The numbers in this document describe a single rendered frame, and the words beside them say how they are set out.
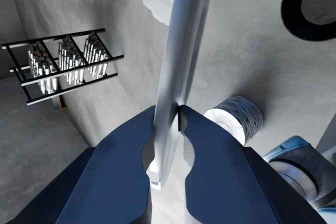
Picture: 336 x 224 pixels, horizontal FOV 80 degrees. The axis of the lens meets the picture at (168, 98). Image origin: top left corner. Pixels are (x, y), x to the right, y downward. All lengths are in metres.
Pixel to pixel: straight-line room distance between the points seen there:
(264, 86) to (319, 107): 0.28
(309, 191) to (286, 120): 0.78
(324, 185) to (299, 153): 0.08
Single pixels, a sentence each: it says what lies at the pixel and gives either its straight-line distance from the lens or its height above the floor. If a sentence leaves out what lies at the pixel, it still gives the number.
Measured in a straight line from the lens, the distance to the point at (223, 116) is 1.20.
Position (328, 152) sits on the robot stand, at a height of 0.45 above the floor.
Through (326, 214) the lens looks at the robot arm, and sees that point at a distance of 0.62.
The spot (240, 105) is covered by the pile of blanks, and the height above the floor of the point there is 0.12.
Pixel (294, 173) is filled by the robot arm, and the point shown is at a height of 0.70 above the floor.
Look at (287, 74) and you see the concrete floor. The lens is 1.21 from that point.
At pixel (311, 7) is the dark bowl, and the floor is 0.00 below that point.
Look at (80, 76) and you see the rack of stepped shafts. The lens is 2.24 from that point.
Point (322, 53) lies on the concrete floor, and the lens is 1.16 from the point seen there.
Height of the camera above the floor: 1.11
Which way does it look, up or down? 37 degrees down
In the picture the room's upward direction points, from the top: 116 degrees counter-clockwise
